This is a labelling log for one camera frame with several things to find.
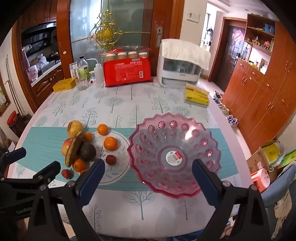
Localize open cardboard box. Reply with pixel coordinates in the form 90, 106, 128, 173
246, 140, 285, 174

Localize green plastic bag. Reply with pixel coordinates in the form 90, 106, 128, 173
281, 152, 296, 166

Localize wooden wall cabinet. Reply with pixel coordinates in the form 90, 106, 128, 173
223, 14, 296, 153

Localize yellow apple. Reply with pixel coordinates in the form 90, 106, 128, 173
67, 120, 84, 138

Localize yellow cardboard box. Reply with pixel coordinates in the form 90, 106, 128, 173
53, 77, 77, 93

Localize yellow tissue pack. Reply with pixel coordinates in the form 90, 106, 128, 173
184, 83, 210, 108

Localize tree-print tablecloth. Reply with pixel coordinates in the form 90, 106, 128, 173
7, 81, 247, 237

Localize gold door ornament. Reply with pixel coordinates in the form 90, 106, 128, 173
70, 9, 151, 50

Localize pink plastic fruit bowl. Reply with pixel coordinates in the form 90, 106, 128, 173
127, 112, 222, 199

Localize red apple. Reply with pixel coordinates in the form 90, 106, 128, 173
61, 138, 74, 157

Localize red plastic package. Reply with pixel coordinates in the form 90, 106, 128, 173
103, 57, 154, 87

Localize white countertop appliance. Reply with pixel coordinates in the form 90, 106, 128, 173
157, 39, 201, 87

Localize white towel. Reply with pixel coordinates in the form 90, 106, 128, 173
161, 39, 211, 70

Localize blue white shoes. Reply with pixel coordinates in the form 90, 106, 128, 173
227, 115, 238, 128

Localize frosted glass door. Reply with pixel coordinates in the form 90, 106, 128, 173
69, 0, 153, 77

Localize blue chair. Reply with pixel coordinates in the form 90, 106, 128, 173
261, 163, 296, 241

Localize pink plastic stool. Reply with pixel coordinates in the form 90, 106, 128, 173
251, 168, 274, 193

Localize clear bottle green label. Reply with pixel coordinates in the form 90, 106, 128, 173
78, 56, 90, 79

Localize dark green avocado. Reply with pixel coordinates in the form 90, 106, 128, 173
80, 141, 97, 162

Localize empty glass jar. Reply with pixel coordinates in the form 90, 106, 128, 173
74, 75, 89, 91

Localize small white carton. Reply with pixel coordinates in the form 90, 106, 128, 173
69, 62, 79, 78

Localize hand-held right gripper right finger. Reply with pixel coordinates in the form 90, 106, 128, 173
192, 159, 270, 241

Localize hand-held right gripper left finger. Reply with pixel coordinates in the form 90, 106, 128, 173
28, 159, 105, 241

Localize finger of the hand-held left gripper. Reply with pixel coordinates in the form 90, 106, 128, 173
0, 147, 27, 173
0, 161, 62, 186

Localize overripe brown banana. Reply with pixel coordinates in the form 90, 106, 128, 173
65, 131, 85, 168

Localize metal door handle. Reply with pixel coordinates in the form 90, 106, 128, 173
156, 26, 163, 48

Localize white wall panel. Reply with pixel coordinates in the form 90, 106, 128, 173
187, 5, 200, 24

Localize white squeeze bottle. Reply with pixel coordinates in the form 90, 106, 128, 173
85, 58, 104, 83

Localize dark wooden entrance door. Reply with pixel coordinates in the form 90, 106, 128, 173
214, 19, 247, 91

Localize red lidded container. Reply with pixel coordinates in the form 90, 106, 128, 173
6, 111, 18, 127

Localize yellow plastic bag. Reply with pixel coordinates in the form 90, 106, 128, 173
266, 143, 284, 165

